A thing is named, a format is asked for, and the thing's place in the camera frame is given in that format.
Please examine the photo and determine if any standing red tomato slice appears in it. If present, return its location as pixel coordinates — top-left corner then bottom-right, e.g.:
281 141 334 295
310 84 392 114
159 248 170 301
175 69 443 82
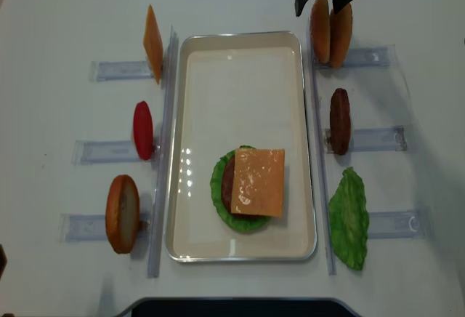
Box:
133 101 154 161

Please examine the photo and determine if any standing green lettuce leaf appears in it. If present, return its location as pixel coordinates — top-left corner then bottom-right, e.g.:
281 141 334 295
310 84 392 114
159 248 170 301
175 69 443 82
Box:
328 167 370 270

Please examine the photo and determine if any long clear rail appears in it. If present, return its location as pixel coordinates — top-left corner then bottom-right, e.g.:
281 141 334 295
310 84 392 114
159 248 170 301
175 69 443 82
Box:
147 26 179 278
307 19 336 276

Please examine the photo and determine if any clear bun holder rail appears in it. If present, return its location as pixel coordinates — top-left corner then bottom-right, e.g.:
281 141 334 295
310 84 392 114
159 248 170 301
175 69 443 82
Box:
59 212 150 243
316 44 397 71

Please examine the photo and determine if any left long clear rail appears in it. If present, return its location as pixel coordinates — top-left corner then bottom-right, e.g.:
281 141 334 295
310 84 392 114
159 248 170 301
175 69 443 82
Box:
147 26 179 278

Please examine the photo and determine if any clear lettuce holder rail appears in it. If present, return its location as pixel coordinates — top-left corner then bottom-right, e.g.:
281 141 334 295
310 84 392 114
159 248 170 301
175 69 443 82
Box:
368 209 436 240

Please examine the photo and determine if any clear tomato holder rail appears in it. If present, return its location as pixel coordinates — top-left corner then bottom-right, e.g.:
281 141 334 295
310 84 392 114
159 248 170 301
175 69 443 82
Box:
71 140 158 165

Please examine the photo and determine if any cheese slice on burger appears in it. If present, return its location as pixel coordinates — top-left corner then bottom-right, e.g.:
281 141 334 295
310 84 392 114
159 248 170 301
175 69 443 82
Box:
231 148 285 217

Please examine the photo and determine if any clear bottom bun holder rail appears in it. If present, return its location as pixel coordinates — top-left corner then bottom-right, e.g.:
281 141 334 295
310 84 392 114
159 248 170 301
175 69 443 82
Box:
59 212 150 243

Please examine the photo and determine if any standing bottom bun slice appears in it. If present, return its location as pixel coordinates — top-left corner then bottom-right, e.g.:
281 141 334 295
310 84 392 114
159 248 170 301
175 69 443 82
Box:
105 174 140 254

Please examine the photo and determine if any right long clear rail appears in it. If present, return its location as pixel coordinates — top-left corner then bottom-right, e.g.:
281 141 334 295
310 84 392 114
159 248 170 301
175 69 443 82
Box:
307 19 336 276

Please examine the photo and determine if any dark device at table edge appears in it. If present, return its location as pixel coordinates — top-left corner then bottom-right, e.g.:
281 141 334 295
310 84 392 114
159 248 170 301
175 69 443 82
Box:
131 298 354 316

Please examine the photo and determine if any clear patty holder rail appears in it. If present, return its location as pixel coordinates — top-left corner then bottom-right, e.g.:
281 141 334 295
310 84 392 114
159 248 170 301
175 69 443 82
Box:
323 124 413 153

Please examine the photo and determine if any lettuce leaf on burger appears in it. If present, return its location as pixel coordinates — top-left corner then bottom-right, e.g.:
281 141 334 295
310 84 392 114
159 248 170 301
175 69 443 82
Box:
210 150 271 233

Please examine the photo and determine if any meat patty on burger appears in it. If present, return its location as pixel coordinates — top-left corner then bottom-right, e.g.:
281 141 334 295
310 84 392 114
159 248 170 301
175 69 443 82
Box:
221 156 266 221

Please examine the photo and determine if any standing orange cheese slice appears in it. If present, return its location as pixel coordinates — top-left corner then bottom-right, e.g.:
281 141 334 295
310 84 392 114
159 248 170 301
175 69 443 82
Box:
143 5 163 84

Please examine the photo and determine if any white metal tray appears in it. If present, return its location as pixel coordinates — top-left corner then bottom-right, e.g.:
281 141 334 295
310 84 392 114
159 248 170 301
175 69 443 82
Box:
165 31 317 262

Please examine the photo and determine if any bun half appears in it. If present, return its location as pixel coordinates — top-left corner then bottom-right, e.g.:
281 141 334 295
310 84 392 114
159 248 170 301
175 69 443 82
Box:
310 0 331 63
329 4 353 68

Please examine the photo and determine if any clear cheese holder rail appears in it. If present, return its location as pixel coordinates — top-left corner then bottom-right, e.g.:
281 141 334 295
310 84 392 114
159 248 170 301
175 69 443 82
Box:
89 60 154 82

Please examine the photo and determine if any standing brown meat patty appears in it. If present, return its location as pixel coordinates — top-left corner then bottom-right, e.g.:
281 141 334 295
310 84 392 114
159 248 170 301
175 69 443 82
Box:
330 88 351 156

